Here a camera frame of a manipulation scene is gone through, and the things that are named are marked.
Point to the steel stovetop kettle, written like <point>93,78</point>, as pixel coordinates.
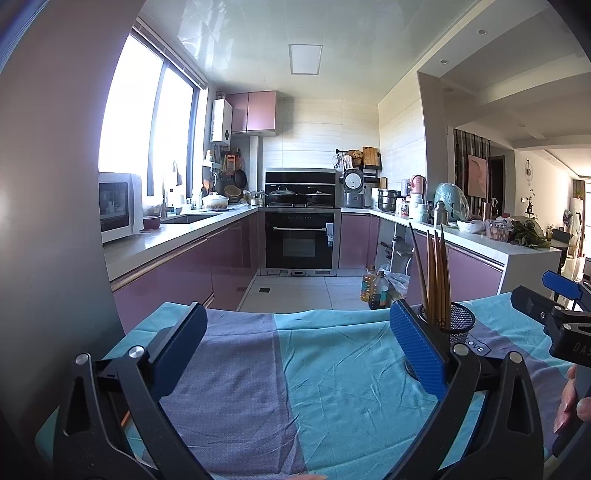
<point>257,199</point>

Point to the black lidded wok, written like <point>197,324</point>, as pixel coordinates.
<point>319,197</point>
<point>281,196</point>

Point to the wooden cutting board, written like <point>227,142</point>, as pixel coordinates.
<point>371,158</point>

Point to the black mesh utensil holder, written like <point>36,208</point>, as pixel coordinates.
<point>461,323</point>

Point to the black built-in oven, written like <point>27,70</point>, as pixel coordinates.
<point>299,242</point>

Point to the black range hood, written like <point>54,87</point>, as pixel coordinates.
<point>300,178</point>

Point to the yellow cooking oil bottle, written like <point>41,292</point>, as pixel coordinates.
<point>367,287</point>

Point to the pink kettle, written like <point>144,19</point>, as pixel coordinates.
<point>418,185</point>

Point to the white casserole pot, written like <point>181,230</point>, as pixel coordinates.
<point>216,202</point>

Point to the maroon bowl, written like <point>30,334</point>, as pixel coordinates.
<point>151,223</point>

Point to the kitchen window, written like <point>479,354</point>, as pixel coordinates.
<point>131,110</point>

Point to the white water heater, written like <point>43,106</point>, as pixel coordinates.
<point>221,121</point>

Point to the white plastic bag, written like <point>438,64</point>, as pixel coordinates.
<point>398,286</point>

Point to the dining table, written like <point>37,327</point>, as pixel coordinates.
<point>561,244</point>

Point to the silver rice cooker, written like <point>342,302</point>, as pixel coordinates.
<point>354,189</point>

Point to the teal and grey tablecloth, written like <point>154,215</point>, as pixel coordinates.
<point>277,369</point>

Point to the white kitchen countertop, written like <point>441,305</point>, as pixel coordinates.
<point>498,251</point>
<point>143,244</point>

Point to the white bowl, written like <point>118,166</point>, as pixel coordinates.
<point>470,226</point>

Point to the purple base cabinets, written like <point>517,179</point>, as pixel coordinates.
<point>475,272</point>
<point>184,270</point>

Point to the grey refrigerator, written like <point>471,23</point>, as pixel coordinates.
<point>51,184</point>

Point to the leafy green vegetables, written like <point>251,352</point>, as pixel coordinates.
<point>526,233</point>

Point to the person's right hand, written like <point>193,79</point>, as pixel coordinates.
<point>572,401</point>

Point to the wall clock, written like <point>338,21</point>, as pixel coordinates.
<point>528,170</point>

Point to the mint green appliance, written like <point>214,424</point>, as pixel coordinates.
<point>452,201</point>

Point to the white microwave oven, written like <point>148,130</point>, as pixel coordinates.
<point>121,207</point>

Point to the pink wall picture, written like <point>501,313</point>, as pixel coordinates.
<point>477,176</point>

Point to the bunch of bamboo chopsticks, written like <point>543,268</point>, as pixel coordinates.
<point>436,277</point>

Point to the dark cooking oil bottle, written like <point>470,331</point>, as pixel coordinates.
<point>380,290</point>

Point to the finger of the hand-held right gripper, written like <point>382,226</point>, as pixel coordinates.
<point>531,302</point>
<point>561,284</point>

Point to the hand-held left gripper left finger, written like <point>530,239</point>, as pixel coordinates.
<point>180,341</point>

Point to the purple wall cabinet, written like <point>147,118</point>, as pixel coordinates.
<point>256,111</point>

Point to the hanging frying pan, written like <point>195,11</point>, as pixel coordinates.
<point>240,179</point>

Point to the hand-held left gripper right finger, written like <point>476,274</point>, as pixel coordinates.
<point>415,344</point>

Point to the ceiling light panel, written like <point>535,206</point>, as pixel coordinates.
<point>305,59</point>

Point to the steel stock pot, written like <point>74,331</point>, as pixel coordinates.
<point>388,201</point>

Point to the steel thermos bottle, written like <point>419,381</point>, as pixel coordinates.
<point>439,214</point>

